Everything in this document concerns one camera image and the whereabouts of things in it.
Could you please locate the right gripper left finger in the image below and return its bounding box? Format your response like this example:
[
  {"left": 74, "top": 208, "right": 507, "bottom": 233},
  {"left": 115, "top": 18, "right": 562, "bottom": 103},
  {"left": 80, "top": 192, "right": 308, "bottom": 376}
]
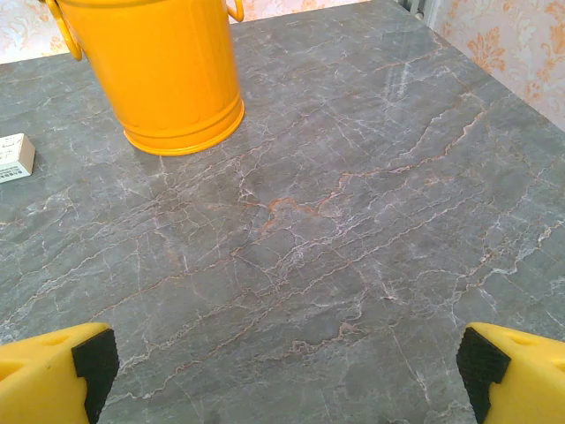
[{"left": 0, "top": 322, "right": 120, "bottom": 424}]

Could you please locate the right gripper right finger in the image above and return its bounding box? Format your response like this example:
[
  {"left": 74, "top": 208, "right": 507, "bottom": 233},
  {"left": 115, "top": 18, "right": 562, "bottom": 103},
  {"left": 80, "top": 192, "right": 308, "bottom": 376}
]
[{"left": 456, "top": 321, "right": 565, "bottom": 424}]

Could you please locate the small white cardboard box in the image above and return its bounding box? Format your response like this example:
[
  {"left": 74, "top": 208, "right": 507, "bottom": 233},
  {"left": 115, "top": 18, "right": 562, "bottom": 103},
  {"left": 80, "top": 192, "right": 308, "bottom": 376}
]
[{"left": 0, "top": 132, "right": 36, "bottom": 185}]

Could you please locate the yellow metal bucket pen holder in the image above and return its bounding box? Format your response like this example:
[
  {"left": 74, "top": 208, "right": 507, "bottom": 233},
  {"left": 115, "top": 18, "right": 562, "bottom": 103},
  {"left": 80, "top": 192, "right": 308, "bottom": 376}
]
[{"left": 37, "top": 0, "right": 245, "bottom": 156}]

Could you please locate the aluminium frame post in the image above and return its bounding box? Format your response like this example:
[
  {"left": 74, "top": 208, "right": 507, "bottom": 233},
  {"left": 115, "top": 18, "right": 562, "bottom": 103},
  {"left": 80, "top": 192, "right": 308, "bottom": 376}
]
[{"left": 396, "top": 0, "right": 444, "bottom": 30}]

